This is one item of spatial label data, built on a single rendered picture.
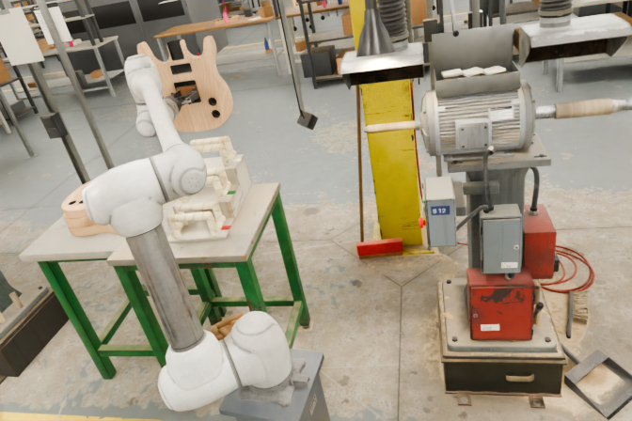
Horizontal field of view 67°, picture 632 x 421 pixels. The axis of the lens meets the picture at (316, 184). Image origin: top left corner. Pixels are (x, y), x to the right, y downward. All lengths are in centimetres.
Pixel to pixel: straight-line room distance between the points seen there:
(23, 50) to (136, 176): 189
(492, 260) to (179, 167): 126
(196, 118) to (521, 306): 158
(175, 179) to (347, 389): 158
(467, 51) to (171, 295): 132
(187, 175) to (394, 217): 207
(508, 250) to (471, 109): 57
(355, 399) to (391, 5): 176
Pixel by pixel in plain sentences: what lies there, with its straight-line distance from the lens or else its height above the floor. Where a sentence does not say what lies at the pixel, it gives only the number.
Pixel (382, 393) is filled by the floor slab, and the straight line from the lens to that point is 251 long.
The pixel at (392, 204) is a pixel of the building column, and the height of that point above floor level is 35.
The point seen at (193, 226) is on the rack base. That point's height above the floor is 94.
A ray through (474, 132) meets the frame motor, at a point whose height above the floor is 126.
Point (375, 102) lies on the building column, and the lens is 281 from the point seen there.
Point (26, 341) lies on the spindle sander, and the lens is 347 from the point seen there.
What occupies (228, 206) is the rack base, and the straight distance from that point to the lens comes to 211.
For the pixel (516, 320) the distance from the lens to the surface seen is 221.
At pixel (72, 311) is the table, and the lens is 279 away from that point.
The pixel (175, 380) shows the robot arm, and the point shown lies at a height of 93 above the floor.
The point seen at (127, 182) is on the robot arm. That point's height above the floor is 150.
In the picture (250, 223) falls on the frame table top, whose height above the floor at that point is 93.
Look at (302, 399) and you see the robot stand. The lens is 165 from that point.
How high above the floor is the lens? 198
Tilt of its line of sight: 28 degrees down
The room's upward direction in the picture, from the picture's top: 11 degrees counter-clockwise
